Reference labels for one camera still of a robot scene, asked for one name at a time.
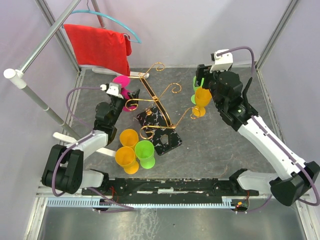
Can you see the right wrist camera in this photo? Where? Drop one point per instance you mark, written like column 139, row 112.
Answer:
column 222, row 61

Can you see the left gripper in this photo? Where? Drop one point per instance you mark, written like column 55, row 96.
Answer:
column 134, row 97

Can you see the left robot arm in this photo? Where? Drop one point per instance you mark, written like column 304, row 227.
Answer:
column 64, row 171

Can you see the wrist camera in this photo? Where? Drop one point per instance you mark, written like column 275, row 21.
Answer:
column 222, row 61
column 112, row 88

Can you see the green wine glass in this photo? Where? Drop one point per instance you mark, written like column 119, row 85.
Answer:
column 144, row 150
column 195, row 87

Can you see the pink wine glass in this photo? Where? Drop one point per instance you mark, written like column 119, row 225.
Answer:
column 124, row 81

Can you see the orange wine glass front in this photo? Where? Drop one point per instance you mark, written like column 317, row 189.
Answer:
column 126, row 158

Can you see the orange wine glass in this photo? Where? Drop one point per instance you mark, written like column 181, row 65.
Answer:
column 202, row 98
column 126, row 158
column 129, row 138

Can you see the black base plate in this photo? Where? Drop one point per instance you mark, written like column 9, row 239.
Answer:
column 138, row 188

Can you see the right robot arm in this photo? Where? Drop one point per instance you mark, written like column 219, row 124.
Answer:
column 293, row 176

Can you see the gold wire glass rack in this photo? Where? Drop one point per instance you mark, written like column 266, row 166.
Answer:
column 156, row 125

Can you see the green wine glass front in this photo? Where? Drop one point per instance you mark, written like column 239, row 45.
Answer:
column 144, row 150

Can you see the white slotted cable duct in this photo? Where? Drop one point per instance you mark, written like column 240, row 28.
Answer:
column 161, row 201

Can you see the blue clothes hanger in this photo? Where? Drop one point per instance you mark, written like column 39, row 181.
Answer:
column 94, row 9

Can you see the red cloth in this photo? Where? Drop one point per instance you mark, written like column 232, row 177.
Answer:
column 100, row 47

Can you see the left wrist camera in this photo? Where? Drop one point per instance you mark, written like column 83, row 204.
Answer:
column 112, row 88

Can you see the green wine glass right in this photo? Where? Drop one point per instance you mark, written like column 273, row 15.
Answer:
column 195, row 87

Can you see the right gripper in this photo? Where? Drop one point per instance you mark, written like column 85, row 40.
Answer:
column 202, row 72

